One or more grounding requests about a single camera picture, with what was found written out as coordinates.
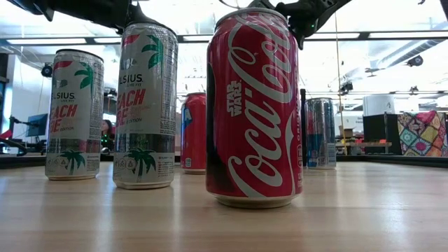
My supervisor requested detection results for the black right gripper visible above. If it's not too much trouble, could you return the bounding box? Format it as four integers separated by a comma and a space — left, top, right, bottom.
276, 0, 318, 50

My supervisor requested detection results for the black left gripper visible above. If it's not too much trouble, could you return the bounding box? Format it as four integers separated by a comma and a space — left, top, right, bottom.
120, 0, 152, 29

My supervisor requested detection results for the blue silver slim can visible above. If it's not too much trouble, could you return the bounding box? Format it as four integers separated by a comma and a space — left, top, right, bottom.
304, 97, 337, 171

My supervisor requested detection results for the white Celsius palm can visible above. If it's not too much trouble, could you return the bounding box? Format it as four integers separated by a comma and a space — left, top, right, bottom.
44, 48, 105, 182
112, 20, 179, 191

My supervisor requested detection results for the black upright metal loop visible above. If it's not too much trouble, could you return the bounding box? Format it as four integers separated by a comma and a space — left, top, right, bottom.
300, 88, 308, 167

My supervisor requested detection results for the red Coca-Cola can white script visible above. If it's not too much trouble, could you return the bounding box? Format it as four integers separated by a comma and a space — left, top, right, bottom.
205, 8, 305, 210

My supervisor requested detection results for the person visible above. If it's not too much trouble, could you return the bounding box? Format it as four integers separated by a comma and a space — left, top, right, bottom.
100, 118, 116, 152

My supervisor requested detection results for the red Star Wars soda can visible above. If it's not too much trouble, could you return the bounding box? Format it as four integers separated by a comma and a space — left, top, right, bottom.
180, 92, 208, 176

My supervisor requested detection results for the black cabinet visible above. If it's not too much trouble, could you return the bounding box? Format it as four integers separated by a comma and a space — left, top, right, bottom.
363, 113, 403, 155

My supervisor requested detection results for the computer monitor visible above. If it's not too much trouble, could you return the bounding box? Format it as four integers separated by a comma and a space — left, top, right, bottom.
26, 113, 49, 138

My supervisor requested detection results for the colourful patchwork quilt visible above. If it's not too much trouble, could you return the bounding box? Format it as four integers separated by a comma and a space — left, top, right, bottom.
398, 111, 448, 158

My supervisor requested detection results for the thin hanging cord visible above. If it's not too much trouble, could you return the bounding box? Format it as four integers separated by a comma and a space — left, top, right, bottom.
332, 10, 347, 155

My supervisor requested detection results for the grey ceiling duct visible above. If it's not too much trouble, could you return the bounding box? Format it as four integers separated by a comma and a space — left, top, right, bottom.
370, 38, 446, 69

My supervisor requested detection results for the black cable loop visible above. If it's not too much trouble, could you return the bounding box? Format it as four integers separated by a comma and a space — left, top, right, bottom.
0, 138, 27, 158

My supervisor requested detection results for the black metal table frame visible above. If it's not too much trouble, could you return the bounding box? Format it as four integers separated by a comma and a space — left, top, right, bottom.
0, 155, 448, 169

